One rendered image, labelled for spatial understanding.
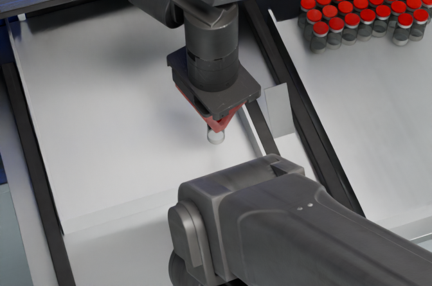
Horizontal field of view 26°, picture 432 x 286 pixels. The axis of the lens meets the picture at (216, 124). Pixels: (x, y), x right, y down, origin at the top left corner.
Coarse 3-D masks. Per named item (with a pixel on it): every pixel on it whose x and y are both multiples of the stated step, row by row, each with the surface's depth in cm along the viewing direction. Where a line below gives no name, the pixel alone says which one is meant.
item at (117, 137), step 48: (48, 48) 127; (96, 48) 127; (144, 48) 127; (48, 96) 123; (96, 96) 123; (144, 96) 123; (48, 144) 119; (96, 144) 119; (144, 144) 119; (192, 144) 119; (240, 144) 119; (96, 192) 115; (144, 192) 115
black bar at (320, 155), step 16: (256, 16) 128; (256, 32) 127; (272, 48) 125; (272, 64) 124; (288, 80) 122; (304, 112) 120; (304, 128) 118; (304, 144) 119; (320, 144) 117; (320, 160) 116; (320, 176) 116; (336, 176) 115; (336, 192) 113; (352, 208) 112
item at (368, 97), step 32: (288, 32) 129; (288, 64) 125; (320, 64) 126; (352, 64) 126; (384, 64) 126; (416, 64) 126; (320, 96) 123; (352, 96) 123; (384, 96) 123; (416, 96) 123; (320, 128) 118; (352, 128) 120; (384, 128) 120; (416, 128) 120; (352, 160) 118; (384, 160) 118; (416, 160) 118; (352, 192) 112; (384, 192) 115; (416, 192) 115; (384, 224) 111
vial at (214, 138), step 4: (208, 128) 113; (208, 132) 114; (212, 132) 113; (220, 132) 113; (224, 132) 114; (208, 136) 114; (212, 136) 114; (216, 136) 114; (220, 136) 114; (224, 136) 115; (208, 140) 115; (212, 140) 115; (216, 140) 114; (220, 140) 115; (216, 144) 115
